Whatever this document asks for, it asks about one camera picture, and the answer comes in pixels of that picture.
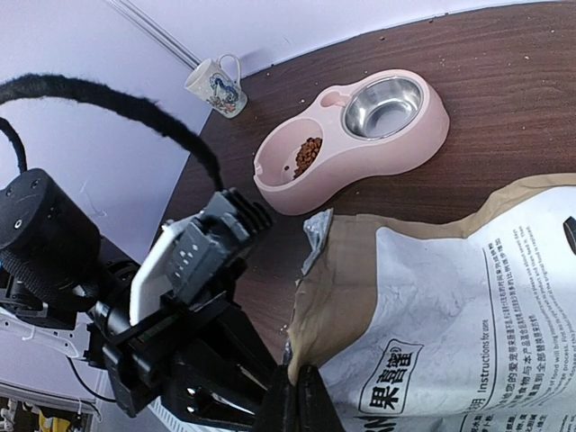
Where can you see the left rear aluminium post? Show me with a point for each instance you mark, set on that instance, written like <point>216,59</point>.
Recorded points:
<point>162,37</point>

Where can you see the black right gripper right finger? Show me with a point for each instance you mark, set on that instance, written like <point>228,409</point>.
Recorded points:
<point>316,412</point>

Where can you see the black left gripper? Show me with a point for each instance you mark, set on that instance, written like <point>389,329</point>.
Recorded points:
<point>208,365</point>

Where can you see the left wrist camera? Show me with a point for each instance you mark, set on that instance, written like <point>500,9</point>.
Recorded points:
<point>190,253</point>

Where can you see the brown dog food kibble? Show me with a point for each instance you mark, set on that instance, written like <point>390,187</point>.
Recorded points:
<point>307,154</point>

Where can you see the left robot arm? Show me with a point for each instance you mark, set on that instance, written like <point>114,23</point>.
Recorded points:
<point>55,252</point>

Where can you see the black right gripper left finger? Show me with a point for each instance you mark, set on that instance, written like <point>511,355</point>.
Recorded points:
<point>278,412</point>

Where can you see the pink double pet bowl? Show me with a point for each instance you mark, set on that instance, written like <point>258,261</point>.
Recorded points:
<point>386,124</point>

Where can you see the dog food bag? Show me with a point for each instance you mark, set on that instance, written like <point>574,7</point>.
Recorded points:
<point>463,326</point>

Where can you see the white patterned ceramic mug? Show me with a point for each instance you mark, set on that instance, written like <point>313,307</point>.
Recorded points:
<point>210,83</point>

